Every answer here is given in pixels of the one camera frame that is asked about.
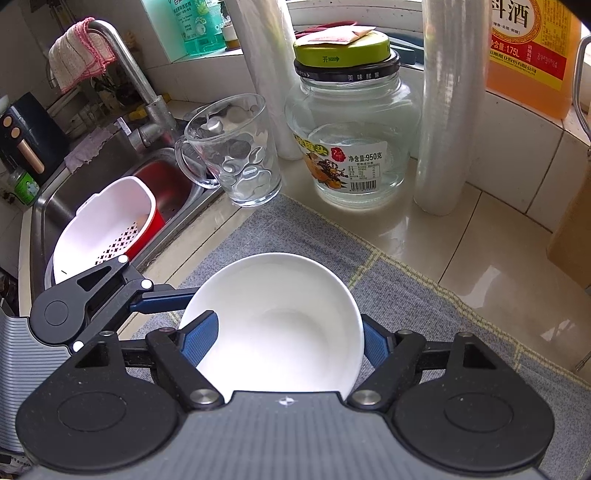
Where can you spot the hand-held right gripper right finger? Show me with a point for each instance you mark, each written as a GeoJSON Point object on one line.
{"type": "Point", "coordinates": [376, 341]}

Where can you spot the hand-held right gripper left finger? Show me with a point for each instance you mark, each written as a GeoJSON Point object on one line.
{"type": "Point", "coordinates": [198, 339]}

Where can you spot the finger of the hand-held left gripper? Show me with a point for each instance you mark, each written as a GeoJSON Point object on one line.
{"type": "Point", "coordinates": [159, 303]}

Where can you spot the plain white bowl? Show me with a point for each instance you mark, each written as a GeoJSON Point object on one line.
{"type": "Point", "coordinates": [277, 332]}

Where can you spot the grey blue printed towel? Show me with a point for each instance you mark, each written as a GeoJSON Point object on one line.
{"type": "Point", "coordinates": [415, 295]}

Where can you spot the red plastic basin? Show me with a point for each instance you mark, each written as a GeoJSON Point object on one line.
{"type": "Point", "coordinates": [157, 221]}

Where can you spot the white plastic colander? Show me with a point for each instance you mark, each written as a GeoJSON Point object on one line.
{"type": "Point", "coordinates": [101, 221]}

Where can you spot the stainless steel sink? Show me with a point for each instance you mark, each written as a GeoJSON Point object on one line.
{"type": "Point", "coordinates": [78, 194]}

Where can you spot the clear glass mug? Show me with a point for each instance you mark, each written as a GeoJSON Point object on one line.
{"type": "Point", "coordinates": [240, 175]}

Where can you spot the grey rag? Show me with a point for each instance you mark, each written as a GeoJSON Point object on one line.
{"type": "Point", "coordinates": [87, 152]}

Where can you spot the small bottle green label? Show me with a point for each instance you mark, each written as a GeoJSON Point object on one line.
{"type": "Point", "coordinates": [25, 189]}

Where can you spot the glass jar yellow-green lid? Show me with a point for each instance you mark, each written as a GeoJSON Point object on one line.
{"type": "Point", "coordinates": [351, 138]}

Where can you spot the black device wooden knobs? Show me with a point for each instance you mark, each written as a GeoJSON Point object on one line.
{"type": "Point", "coordinates": [27, 134]}

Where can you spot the steel faucet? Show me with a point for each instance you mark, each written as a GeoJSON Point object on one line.
{"type": "Point", "coordinates": [138, 87]}

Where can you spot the tall clear plastic wrap roll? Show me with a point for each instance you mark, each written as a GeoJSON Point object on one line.
{"type": "Point", "coordinates": [443, 115]}

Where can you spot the short clear plastic wrap roll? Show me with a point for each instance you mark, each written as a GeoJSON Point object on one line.
{"type": "Point", "coordinates": [272, 92]}

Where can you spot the pink white dishcloth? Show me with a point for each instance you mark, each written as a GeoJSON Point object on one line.
{"type": "Point", "coordinates": [78, 55]}

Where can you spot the green dish soap bottle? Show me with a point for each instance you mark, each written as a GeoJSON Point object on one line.
{"type": "Point", "coordinates": [184, 27]}

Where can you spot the pink sachet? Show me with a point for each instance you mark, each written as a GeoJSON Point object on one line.
{"type": "Point", "coordinates": [332, 36]}

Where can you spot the orange cooking wine bottle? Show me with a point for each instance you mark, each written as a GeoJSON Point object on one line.
{"type": "Point", "coordinates": [531, 55]}

